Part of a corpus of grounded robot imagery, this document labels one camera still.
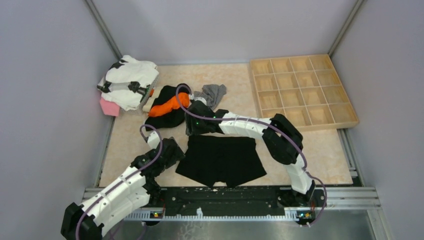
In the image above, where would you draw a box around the orange underwear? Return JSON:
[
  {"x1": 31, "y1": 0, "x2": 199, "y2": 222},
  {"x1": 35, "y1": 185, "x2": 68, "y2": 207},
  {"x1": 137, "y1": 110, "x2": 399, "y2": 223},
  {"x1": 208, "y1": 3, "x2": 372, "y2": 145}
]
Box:
[{"x1": 148, "y1": 92, "x2": 190, "y2": 117}]

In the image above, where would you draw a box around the grey striped underwear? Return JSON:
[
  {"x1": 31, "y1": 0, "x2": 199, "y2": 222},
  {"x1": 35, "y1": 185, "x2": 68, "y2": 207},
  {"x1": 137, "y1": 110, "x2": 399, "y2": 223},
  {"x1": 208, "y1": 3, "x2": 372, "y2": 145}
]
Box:
[{"x1": 193, "y1": 84, "x2": 227, "y2": 110}]

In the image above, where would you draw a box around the black boxer underwear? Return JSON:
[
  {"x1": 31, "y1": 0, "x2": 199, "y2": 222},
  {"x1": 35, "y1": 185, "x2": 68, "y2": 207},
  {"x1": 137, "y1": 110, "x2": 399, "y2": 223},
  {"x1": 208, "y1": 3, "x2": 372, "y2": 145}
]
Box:
[{"x1": 175, "y1": 135, "x2": 267, "y2": 188}]

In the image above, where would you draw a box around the wooden compartment tray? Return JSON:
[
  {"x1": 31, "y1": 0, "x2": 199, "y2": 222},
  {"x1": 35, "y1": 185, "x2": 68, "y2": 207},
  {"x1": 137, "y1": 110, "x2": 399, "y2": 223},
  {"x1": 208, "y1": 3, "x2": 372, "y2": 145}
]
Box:
[{"x1": 249, "y1": 54, "x2": 359, "y2": 131}]

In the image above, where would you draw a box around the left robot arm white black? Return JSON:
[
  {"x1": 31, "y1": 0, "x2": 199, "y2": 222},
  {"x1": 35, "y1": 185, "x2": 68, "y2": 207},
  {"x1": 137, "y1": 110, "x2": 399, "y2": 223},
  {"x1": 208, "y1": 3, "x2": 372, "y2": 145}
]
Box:
[{"x1": 60, "y1": 132, "x2": 185, "y2": 240}]

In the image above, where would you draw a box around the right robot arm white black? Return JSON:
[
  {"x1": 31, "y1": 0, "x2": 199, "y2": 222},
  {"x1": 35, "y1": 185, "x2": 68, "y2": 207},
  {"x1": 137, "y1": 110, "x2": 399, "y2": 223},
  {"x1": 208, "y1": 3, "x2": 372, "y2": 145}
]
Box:
[{"x1": 184, "y1": 100, "x2": 316, "y2": 207}]

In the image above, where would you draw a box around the white perforated basket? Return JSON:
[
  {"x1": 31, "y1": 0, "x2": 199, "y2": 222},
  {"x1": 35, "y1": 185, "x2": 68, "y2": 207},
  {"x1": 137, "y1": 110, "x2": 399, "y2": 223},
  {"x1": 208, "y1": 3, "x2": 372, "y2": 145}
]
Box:
[{"x1": 121, "y1": 76, "x2": 159, "y2": 116}]

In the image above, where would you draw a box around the pink cloth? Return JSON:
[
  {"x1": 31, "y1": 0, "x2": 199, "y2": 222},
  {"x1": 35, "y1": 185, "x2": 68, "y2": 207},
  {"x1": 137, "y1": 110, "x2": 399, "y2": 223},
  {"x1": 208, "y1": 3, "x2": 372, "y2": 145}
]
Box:
[{"x1": 99, "y1": 97, "x2": 121, "y2": 117}]

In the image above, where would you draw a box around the white black clothes pile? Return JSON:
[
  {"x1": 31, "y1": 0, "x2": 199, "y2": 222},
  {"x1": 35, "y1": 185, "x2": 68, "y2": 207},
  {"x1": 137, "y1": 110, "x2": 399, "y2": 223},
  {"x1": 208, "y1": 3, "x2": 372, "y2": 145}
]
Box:
[{"x1": 96, "y1": 55, "x2": 159, "y2": 111}]

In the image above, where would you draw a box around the black metal base rail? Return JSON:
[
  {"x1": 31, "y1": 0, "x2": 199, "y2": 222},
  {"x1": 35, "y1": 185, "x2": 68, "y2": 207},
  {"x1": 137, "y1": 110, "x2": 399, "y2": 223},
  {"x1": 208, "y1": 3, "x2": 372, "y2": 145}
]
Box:
[{"x1": 79, "y1": 185, "x2": 382, "y2": 228}]

